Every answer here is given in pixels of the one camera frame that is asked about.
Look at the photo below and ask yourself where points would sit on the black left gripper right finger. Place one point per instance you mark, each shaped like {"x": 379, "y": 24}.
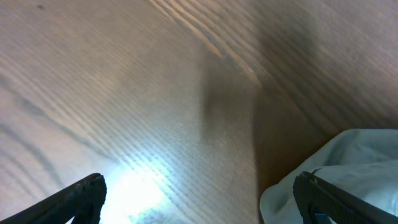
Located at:
{"x": 321, "y": 202}

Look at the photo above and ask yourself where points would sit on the khaki green shorts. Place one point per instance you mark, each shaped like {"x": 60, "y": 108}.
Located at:
{"x": 362, "y": 162}

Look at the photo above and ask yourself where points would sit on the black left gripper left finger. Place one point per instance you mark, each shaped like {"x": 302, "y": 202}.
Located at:
{"x": 80, "y": 203}

